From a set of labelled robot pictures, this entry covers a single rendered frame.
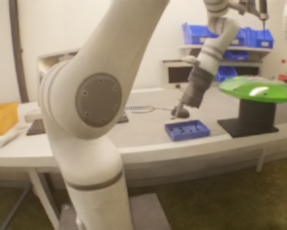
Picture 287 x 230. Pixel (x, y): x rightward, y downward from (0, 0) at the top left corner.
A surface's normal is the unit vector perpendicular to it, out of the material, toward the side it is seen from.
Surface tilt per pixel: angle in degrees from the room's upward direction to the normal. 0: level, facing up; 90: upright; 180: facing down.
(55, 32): 90
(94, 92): 85
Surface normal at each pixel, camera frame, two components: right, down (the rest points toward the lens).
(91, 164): 0.08, -0.82
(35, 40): 0.07, 0.31
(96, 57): 0.46, -0.04
